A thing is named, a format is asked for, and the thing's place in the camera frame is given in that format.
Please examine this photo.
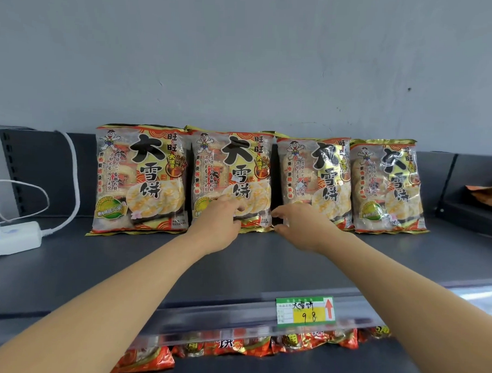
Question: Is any person's right hand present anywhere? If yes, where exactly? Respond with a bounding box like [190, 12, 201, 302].
[269, 201, 343, 256]

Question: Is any person's left hand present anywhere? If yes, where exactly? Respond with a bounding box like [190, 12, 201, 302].
[184, 194, 248, 258]

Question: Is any big rice cracker bag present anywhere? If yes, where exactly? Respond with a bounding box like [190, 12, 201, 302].
[181, 124, 278, 235]
[85, 122, 194, 242]
[345, 136, 434, 238]
[270, 133, 359, 232]

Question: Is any dark grey metal shelf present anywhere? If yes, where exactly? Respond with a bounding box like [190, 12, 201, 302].
[435, 152, 492, 241]
[0, 128, 492, 373]

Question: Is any person's left forearm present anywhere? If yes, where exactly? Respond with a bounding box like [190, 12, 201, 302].
[0, 222, 208, 373]

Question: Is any person's right forearm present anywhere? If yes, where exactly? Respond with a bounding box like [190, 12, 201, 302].
[311, 230, 492, 373]

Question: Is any yellow green price label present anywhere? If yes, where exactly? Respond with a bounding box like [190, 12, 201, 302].
[275, 294, 337, 328]

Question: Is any orange snack bag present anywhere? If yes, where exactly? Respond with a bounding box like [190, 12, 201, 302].
[464, 181, 492, 212]

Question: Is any white power strip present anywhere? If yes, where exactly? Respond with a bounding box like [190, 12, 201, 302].
[0, 219, 44, 263]

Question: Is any thick white cable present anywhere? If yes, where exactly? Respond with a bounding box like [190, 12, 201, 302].
[40, 130, 85, 239]

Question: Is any thin white charger cable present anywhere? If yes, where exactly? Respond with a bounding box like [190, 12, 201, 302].
[0, 180, 51, 225]

